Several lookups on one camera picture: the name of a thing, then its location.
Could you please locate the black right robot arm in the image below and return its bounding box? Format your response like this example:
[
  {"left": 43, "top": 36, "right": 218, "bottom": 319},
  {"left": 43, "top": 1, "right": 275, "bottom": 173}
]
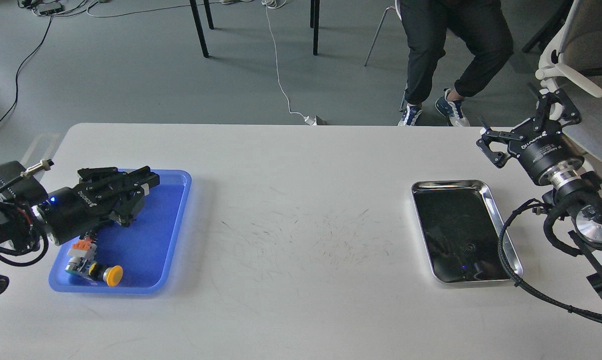
[{"left": 476, "top": 89, "right": 602, "bottom": 324}]

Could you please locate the seated person in black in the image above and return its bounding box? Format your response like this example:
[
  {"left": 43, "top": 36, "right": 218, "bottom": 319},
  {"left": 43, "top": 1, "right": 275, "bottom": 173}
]
[{"left": 395, "top": 0, "right": 515, "bottom": 127}]

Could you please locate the white office chair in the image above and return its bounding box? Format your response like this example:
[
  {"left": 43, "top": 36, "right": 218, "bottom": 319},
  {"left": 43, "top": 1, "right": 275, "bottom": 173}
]
[{"left": 536, "top": 0, "right": 602, "bottom": 162}]

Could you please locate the blue plastic tray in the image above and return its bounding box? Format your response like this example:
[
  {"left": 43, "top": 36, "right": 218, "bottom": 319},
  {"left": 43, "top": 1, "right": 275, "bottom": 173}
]
[{"left": 48, "top": 170, "right": 192, "bottom": 295}]

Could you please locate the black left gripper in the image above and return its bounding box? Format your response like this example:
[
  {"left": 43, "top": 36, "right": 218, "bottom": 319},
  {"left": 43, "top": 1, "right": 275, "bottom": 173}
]
[{"left": 32, "top": 166, "right": 160, "bottom": 246}]

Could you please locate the silver metal tray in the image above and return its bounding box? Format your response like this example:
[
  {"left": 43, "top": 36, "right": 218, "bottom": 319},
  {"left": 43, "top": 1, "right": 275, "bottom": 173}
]
[{"left": 411, "top": 179, "right": 523, "bottom": 287}]

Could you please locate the white metal chair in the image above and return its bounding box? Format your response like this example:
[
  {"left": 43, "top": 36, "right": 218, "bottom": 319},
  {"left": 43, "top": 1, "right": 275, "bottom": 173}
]
[{"left": 363, "top": 2, "right": 401, "bottom": 68}]

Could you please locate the black table leg right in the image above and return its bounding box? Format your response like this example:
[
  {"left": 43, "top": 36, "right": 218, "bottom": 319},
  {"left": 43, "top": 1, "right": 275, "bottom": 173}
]
[{"left": 309, "top": 0, "right": 321, "bottom": 56}]

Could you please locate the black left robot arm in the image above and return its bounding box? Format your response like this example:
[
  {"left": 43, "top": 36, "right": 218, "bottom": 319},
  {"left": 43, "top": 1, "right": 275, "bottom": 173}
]
[{"left": 0, "top": 159, "right": 160, "bottom": 294}]

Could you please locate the yellow push button switch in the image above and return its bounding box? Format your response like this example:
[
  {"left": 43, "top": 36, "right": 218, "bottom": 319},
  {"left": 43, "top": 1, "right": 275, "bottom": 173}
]
[{"left": 65, "top": 235, "right": 123, "bottom": 287}]

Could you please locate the white floor cable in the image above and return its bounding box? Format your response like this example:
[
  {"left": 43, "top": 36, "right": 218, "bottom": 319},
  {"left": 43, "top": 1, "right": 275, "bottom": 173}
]
[{"left": 261, "top": 0, "right": 327, "bottom": 126}]

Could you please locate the black table leg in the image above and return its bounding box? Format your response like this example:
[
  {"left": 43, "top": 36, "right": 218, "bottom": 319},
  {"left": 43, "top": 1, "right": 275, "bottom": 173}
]
[
  {"left": 189, "top": 0, "right": 215, "bottom": 59},
  {"left": 309, "top": 0, "right": 321, "bottom": 56}
]

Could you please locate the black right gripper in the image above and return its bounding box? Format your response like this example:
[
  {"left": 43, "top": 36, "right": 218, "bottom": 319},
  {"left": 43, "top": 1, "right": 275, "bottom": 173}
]
[{"left": 476, "top": 83, "right": 586, "bottom": 188}]

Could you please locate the black floor cable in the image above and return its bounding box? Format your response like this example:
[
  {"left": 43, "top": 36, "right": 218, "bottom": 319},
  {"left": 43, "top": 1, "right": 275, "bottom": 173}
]
[{"left": 0, "top": 15, "right": 54, "bottom": 185}]

